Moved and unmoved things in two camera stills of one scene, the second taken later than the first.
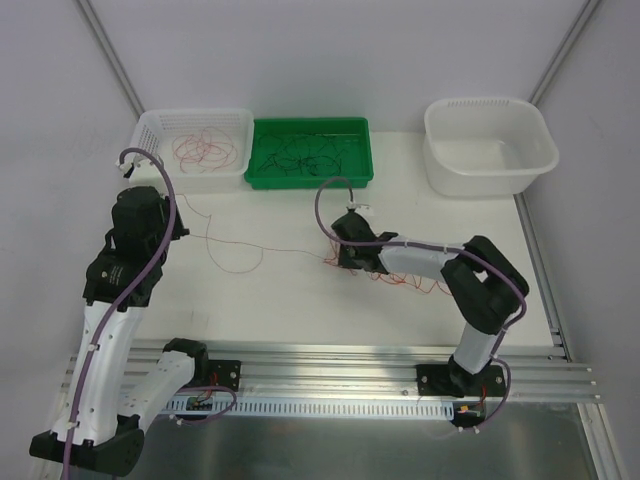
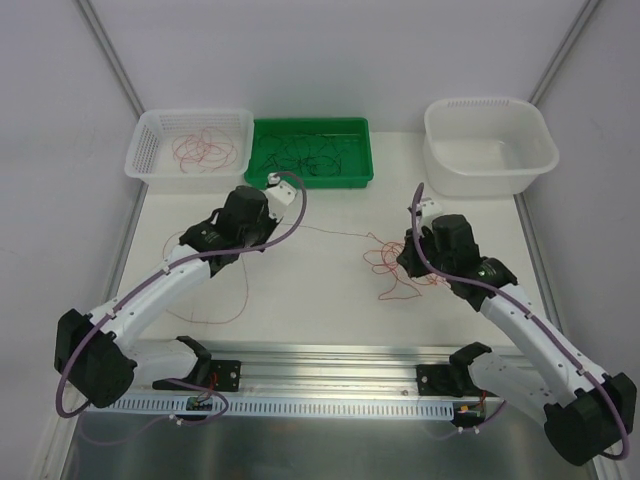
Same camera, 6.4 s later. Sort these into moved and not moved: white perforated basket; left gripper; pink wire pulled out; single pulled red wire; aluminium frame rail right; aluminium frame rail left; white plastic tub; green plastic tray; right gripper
Moved: left gripper; pink wire pulled out; right gripper
Not moved: green plastic tray; white perforated basket; aluminium frame rail left; aluminium frame rail right; white plastic tub; single pulled red wire
